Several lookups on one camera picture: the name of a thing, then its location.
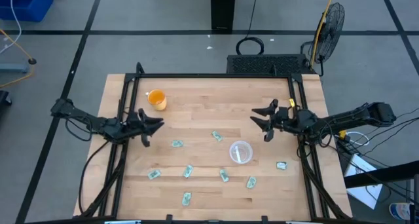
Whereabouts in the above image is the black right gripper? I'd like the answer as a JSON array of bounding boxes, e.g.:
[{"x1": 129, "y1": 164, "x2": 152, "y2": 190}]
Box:
[{"x1": 249, "y1": 98, "x2": 297, "y2": 143}]

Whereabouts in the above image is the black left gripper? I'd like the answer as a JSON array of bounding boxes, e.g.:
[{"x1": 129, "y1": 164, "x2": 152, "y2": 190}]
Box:
[{"x1": 126, "y1": 107, "x2": 165, "y2": 148}]

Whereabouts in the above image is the yellow cup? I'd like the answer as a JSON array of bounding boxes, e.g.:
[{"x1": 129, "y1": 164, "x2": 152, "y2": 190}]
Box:
[{"x1": 147, "y1": 88, "x2": 168, "y2": 111}]

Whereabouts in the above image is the clear plastic round container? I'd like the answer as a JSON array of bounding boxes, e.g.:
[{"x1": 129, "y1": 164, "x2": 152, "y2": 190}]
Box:
[{"x1": 228, "y1": 140, "x2": 254, "y2": 165}]

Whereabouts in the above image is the black perforated computer case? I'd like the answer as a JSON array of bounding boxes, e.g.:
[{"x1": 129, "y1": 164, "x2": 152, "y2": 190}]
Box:
[{"x1": 226, "y1": 54, "x2": 317, "y2": 75}]

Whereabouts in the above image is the black floor fan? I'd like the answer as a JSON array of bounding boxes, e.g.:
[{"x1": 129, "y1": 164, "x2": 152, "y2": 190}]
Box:
[{"x1": 301, "y1": 2, "x2": 346, "y2": 77}]

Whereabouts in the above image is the black pillar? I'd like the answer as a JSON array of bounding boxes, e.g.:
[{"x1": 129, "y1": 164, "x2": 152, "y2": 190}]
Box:
[{"x1": 210, "y1": 0, "x2": 237, "y2": 34}]

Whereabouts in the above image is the white cardboard box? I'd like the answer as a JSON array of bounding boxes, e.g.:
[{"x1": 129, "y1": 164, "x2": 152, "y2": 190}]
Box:
[{"x1": 343, "y1": 153, "x2": 384, "y2": 210}]

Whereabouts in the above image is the black beam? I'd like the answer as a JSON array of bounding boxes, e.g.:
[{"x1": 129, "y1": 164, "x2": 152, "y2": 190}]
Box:
[{"x1": 343, "y1": 160, "x2": 419, "y2": 189}]

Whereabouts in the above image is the grey floor bar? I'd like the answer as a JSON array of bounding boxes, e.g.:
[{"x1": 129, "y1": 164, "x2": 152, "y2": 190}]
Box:
[{"x1": 0, "y1": 63, "x2": 30, "y2": 74}]

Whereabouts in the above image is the black furniture foot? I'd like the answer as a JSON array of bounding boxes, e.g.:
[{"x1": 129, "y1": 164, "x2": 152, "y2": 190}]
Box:
[{"x1": 0, "y1": 90, "x2": 13, "y2": 107}]

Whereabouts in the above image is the blue white container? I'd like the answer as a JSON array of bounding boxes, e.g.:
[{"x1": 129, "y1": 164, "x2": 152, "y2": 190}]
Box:
[{"x1": 388, "y1": 202, "x2": 414, "y2": 221}]

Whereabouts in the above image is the blue plastic bin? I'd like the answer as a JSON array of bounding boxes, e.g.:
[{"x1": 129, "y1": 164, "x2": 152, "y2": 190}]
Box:
[{"x1": 0, "y1": 0, "x2": 54, "y2": 23}]

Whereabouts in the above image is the coiled black cable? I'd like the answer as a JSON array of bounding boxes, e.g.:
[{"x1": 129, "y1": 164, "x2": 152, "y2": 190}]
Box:
[{"x1": 235, "y1": 0, "x2": 265, "y2": 56}]

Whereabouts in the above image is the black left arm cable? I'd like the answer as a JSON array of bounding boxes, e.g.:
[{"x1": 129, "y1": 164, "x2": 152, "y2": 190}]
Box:
[{"x1": 77, "y1": 139, "x2": 111, "y2": 215}]

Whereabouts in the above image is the white cable loop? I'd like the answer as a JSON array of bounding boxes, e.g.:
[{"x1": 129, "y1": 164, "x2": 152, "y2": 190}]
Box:
[{"x1": 346, "y1": 131, "x2": 371, "y2": 147}]

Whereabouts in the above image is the yellow hanging cable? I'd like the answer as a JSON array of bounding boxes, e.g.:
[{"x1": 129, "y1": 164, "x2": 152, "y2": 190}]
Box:
[{"x1": 309, "y1": 0, "x2": 337, "y2": 69}]

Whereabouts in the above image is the yellow floor cable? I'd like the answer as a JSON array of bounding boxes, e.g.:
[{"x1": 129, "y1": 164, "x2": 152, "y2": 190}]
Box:
[{"x1": 0, "y1": 28, "x2": 36, "y2": 89}]

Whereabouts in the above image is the white floor cable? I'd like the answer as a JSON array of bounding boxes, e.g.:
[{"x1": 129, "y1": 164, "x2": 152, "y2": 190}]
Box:
[{"x1": 0, "y1": 0, "x2": 22, "y2": 54}]

